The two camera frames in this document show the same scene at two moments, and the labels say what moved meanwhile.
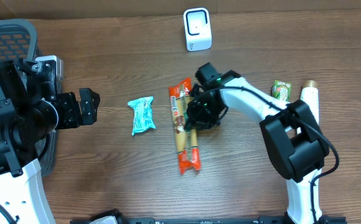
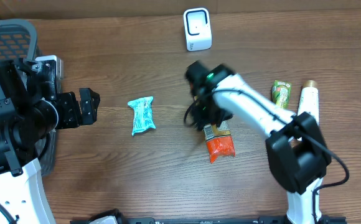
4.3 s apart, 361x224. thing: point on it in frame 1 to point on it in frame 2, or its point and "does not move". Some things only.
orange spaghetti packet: x=187 y=141 to x=219 y=140
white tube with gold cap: x=309 y=94 does not move
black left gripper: x=74 y=117 does not move
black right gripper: x=200 y=122 does not move
